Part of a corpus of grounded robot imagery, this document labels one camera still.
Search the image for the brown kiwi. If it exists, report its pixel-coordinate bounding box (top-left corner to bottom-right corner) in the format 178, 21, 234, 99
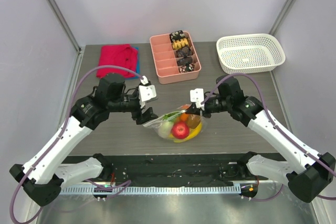
186, 114, 201, 129

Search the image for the orange fruit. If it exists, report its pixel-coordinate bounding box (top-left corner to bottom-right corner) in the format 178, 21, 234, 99
180, 113, 189, 122

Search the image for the white radish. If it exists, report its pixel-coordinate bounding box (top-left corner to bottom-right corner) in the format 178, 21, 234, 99
158, 111, 182, 138

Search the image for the yellow banana bunch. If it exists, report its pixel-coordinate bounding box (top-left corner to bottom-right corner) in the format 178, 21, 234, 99
168, 122, 203, 143

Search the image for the clear polka dot zip bag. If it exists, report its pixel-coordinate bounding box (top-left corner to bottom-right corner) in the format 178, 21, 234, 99
143, 104, 206, 143

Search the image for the red apple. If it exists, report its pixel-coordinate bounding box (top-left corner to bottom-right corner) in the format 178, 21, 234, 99
171, 121, 190, 139

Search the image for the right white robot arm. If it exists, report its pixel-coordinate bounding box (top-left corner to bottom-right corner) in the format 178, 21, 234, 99
186, 74, 335, 203

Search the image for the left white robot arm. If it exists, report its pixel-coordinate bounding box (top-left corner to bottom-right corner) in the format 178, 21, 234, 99
9, 73, 157, 207

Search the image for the black white dotted sock roll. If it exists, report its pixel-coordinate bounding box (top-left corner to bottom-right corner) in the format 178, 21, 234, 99
178, 64, 195, 73

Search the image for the red folded cloth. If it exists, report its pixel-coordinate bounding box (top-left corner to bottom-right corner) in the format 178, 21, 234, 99
96, 44, 139, 80

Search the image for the white perforated plastic basket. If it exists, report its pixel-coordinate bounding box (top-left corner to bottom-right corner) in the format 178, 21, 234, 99
216, 34, 286, 74

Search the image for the dark floral sock roll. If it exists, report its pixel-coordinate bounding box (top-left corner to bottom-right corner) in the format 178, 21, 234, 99
177, 57, 194, 67

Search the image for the blue folded cloth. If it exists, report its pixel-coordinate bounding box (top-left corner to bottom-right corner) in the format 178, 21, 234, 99
100, 46, 141, 82

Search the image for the dark brown sock roll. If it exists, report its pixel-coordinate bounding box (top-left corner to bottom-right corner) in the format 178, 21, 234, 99
176, 46, 193, 58

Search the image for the pink divided organizer tray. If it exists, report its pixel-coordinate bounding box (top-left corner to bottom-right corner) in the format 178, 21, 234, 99
150, 30, 202, 84

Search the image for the yellow patterned sock roll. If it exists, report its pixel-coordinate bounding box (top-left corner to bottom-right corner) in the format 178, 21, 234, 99
172, 38, 189, 50

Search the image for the black patterned sock roll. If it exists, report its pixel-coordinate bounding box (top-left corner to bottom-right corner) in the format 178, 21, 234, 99
169, 30, 186, 42

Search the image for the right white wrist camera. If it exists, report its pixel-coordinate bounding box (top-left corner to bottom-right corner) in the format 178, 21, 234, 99
190, 88, 204, 110

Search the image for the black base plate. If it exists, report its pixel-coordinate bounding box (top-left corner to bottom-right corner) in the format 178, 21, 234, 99
62, 152, 270, 187

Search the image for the white slotted cable duct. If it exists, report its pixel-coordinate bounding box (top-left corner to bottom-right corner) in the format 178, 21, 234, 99
60, 184, 241, 196

